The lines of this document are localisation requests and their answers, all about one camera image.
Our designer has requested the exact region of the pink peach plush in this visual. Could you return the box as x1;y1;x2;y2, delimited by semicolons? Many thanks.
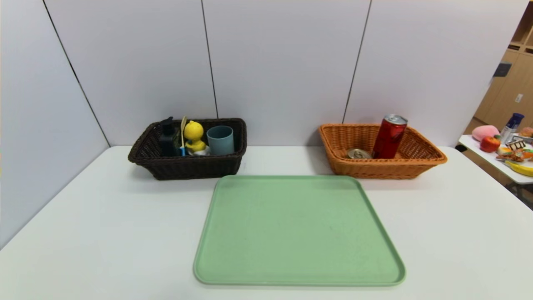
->
472;125;500;142

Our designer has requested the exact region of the wooden spoon blue handle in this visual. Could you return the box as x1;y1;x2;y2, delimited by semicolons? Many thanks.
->
179;116;188;157

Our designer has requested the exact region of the orange snack packet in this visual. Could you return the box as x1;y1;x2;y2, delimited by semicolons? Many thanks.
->
496;148;533;163

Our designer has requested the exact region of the black square bottle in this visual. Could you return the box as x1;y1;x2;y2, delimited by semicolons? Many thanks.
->
158;117;180;158

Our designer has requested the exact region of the light green plastic tray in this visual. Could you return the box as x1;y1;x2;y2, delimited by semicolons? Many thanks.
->
193;175;406;286

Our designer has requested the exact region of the orange wicker basket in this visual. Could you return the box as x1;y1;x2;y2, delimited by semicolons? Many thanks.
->
319;123;448;180

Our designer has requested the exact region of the yellow banana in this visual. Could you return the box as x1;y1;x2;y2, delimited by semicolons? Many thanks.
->
504;160;533;177

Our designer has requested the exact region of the dark brown wicker basket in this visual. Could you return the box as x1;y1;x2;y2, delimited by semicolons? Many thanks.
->
128;118;248;180

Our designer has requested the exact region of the red soda can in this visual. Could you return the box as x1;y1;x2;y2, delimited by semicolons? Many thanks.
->
371;115;408;160

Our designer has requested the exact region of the white bottle blue cap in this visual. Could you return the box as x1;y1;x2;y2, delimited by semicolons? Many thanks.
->
502;113;525;142

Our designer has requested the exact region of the red apple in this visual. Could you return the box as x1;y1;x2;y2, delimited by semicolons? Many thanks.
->
480;135;501;153

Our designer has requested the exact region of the white side table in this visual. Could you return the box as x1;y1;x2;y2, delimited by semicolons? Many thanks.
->
458;134;533;185

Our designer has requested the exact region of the yellow duck toy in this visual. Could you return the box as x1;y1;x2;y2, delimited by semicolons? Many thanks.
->
183;120;210;156

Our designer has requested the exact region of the blue-grey plastic cup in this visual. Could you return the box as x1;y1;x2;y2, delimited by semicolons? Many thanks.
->
207;125;235;156

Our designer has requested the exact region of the wooden cabinet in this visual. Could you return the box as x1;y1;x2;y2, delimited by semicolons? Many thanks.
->
475;0;533;130

